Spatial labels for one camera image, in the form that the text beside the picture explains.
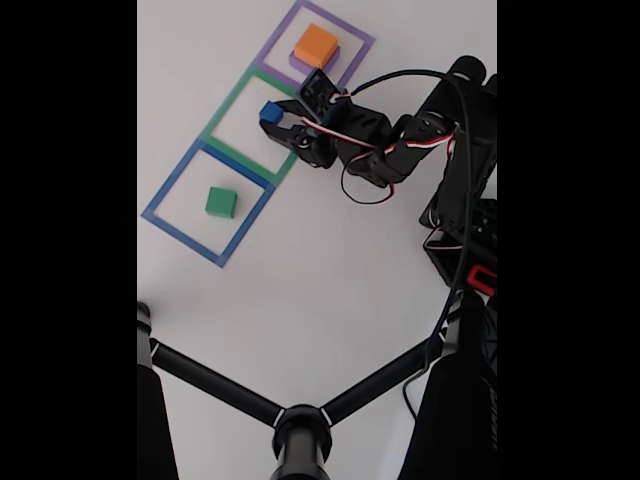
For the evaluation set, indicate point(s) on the large purple block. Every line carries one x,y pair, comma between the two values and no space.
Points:
297,62

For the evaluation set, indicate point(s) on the small blue cube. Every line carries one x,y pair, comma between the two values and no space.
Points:
270,112

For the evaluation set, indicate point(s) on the purple tape square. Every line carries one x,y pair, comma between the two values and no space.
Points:
280,75

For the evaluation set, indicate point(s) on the green cube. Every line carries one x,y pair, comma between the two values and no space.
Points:
220,201

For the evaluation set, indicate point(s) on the blue camera circuit board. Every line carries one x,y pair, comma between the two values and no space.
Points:
320,92

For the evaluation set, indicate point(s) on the green tape square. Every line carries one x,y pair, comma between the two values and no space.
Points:
240,158

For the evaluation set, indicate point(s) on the black tripod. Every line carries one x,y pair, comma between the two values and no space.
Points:
300,435

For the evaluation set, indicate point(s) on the blue tape square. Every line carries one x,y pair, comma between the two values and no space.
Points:
182,240

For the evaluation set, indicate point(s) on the red clamp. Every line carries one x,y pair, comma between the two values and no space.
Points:
480,280

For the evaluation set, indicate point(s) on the orange block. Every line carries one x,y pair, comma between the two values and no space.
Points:
315,42

